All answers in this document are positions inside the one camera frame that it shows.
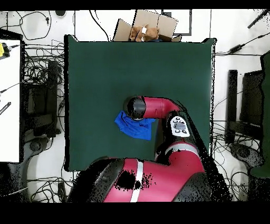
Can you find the blue laundry item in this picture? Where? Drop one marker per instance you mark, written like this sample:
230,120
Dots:
137,131

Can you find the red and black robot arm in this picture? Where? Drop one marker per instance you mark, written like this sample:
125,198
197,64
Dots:
158,105

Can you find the black flat bar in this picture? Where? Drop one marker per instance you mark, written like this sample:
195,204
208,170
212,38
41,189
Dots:
5,107

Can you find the dark green table cloth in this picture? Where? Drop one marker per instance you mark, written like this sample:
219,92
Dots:
105,74

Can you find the brown plush toy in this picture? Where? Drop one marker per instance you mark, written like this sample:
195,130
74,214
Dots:
147,33

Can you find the brown cardboard box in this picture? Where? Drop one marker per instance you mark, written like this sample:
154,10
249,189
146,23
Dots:
166,23

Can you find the black equipment case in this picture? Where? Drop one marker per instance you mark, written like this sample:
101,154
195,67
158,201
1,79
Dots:
40,101

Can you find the black upright bar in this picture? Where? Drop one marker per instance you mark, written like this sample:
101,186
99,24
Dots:
232,95

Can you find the dark stand foot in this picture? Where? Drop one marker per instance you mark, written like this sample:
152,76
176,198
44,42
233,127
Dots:
243,152
34,145

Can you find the black power strip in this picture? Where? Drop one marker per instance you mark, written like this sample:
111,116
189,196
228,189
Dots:
61,191

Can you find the black chair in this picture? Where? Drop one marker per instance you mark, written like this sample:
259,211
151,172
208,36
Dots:
252,95

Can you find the white desk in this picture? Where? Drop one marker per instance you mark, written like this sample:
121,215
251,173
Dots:
9,126

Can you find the green cloth covered table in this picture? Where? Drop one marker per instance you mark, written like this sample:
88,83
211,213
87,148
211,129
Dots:
266,84

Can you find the yellow and black tool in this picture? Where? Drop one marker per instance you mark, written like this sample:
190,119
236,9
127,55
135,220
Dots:
1,49

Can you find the black tripod leg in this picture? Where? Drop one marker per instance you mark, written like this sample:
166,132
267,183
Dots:
258,19

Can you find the grey floor frame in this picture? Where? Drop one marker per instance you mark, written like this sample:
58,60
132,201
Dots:
190,23

